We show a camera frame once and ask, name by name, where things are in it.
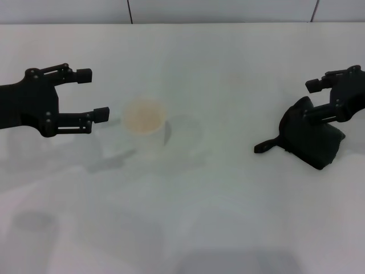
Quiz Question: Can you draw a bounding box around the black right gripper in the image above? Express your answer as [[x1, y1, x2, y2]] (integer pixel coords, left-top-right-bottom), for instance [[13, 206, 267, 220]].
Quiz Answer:
[[303, 65, 365, 124]]

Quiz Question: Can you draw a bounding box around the white paper cup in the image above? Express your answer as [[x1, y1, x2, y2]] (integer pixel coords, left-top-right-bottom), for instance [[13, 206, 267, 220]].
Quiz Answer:
[[122, 98, 173, 156]]

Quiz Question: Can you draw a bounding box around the dark blue rag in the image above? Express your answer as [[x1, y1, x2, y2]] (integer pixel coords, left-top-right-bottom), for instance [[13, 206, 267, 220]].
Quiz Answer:
[[253, 96, 347, 171]]

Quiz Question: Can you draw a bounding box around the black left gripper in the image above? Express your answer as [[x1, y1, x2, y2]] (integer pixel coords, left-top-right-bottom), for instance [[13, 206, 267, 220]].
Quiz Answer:
[[0, 63, 111, 139]]

